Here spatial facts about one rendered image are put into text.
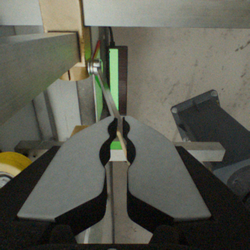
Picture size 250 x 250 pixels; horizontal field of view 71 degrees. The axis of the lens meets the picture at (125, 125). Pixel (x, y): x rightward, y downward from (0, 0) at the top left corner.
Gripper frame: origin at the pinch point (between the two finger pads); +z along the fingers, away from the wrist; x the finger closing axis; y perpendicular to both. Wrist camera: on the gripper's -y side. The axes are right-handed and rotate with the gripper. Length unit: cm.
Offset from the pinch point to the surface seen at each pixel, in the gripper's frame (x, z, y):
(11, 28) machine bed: -27.5, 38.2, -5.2
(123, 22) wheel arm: 0.2, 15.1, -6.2
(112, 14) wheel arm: -1.2, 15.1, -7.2
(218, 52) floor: 57, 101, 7
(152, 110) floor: 21, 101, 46
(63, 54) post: -5.7, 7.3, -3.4
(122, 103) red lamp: 0.0, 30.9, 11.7
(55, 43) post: -5.7, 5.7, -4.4
